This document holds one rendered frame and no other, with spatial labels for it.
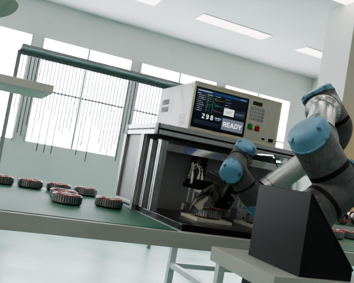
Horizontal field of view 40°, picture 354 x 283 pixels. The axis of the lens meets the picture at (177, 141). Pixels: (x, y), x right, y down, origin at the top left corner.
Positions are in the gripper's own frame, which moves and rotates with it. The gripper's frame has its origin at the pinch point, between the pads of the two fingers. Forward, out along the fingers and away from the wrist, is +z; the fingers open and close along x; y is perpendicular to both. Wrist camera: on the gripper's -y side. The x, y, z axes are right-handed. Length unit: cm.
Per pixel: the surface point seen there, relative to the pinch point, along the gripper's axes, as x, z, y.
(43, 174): 31, 398, -502
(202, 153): -1.6, -13.0, -20.3
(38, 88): -66, -7, -54
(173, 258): 78, 157, -122
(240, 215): 22.5, 7.3, -8.9
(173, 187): -4.6, 9.2, -23.6
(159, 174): -18.5, -4.0, -13.7
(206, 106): -1.5, -26.8, -34.6
